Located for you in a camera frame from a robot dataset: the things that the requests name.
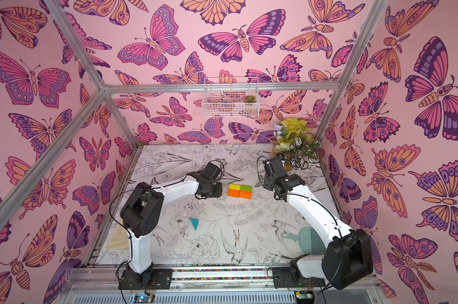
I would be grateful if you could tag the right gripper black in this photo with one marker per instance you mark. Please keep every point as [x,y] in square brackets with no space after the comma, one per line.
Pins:
[276,188]

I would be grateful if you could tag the artificial plant bouquet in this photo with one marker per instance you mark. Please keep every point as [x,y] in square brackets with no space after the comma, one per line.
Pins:
[294,140]

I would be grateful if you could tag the orange small block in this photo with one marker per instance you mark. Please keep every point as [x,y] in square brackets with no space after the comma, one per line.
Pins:
[234,193]

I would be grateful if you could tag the aluminium front rail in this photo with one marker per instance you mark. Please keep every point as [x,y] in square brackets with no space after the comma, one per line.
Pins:
[107,278]

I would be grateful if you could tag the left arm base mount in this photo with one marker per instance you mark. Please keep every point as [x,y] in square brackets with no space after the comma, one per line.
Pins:
[154,279]

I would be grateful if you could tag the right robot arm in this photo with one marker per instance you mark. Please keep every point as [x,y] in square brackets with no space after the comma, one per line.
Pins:
[348,255]

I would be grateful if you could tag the yellow block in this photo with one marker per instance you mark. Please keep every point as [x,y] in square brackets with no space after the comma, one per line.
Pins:
[235,187]

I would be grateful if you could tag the amber glass vase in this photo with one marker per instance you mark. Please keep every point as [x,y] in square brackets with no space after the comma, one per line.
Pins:
[287,164]

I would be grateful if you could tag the aluminium frame post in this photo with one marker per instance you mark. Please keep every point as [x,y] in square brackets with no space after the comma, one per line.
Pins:
[367,30]
[58,14]

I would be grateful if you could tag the teal triangle block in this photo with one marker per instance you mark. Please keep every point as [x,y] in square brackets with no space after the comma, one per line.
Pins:
[195,223]

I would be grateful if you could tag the white wire basket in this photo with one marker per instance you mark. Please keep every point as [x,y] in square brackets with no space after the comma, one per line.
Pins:
[230,103]

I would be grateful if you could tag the green circuit board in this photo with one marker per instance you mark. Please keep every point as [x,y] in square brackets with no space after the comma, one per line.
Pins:
[143,298]
[304,297]

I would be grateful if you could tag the aluminium frame left diagonal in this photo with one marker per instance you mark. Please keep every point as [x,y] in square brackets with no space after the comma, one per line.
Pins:
[16,197]

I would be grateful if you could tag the aluminium frame back bar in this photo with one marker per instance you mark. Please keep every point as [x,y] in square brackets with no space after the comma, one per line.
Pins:
[244,86]

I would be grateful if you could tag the green circuit board left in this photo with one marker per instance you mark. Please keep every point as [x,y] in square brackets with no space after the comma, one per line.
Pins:
[143,298]

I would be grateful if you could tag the green rectangular block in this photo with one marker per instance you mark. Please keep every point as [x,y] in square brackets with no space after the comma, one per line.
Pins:
[246,188]

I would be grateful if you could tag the aluminium frame left post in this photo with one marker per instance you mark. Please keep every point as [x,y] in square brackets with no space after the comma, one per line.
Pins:
[58,14]

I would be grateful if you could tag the aluminium frame right post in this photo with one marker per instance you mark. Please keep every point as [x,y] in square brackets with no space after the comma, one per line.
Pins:
[367,30]

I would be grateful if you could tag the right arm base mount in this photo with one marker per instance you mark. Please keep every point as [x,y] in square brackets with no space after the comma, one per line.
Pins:
[288,277]

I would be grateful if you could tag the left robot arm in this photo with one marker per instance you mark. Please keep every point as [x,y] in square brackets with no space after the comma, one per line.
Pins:
[141,213]

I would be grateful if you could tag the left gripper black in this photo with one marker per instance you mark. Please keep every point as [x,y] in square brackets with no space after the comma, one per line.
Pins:
[219,193]

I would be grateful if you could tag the orange long rectangular block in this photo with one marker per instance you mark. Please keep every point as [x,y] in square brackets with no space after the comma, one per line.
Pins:
[245,194]

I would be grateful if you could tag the green circuit board right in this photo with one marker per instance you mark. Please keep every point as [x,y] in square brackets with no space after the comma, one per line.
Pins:
[304,297]

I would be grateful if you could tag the small succulent in basket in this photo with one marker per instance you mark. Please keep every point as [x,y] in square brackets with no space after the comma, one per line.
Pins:
[250,99]

